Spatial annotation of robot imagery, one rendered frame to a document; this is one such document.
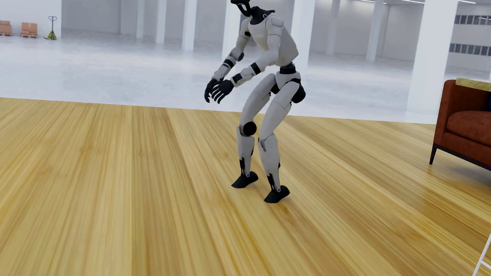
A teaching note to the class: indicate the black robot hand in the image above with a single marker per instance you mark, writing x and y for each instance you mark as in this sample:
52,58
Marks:
209,90
222,90

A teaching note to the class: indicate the white right robot leg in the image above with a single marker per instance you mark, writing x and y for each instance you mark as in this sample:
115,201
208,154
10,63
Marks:
250,120

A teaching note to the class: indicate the white robot leg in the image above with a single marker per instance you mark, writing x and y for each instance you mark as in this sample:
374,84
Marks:
275,127
250,120

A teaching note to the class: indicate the white left robot leg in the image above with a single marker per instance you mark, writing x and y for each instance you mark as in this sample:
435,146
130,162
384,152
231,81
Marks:
275,127

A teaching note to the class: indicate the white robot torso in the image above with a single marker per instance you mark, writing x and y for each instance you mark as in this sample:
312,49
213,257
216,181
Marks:
276,38

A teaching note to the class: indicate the white square column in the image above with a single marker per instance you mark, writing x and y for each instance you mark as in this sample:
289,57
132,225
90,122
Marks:
303,14
190,11
433,52

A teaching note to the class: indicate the black right robot foot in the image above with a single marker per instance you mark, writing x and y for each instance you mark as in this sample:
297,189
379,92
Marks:
244,180

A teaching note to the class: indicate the black robot foot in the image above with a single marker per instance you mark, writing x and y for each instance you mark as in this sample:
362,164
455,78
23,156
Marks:
244,180
277,194

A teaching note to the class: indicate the black left robot foot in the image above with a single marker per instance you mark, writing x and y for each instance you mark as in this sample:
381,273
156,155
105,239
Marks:
277,194

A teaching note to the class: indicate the yellow pallet jack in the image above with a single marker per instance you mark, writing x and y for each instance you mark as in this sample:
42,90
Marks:
51,32

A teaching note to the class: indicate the stacked cardboard boxes on pallet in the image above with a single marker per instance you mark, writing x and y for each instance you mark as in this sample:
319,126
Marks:
29,29
3,28

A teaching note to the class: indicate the rust brown sofa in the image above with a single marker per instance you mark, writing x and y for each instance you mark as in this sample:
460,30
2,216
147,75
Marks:
472,131

